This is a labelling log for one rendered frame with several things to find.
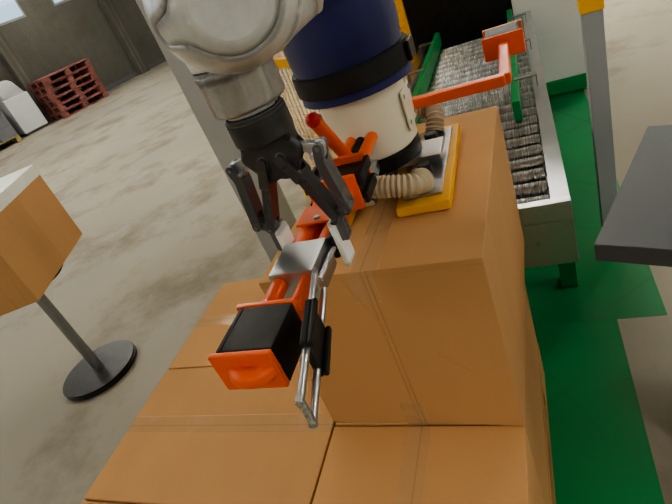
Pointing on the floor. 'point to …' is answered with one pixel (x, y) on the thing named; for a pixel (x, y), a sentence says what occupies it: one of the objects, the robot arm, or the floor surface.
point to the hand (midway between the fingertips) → (317, 246)
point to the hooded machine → (20, 109)
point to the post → (599, 101)
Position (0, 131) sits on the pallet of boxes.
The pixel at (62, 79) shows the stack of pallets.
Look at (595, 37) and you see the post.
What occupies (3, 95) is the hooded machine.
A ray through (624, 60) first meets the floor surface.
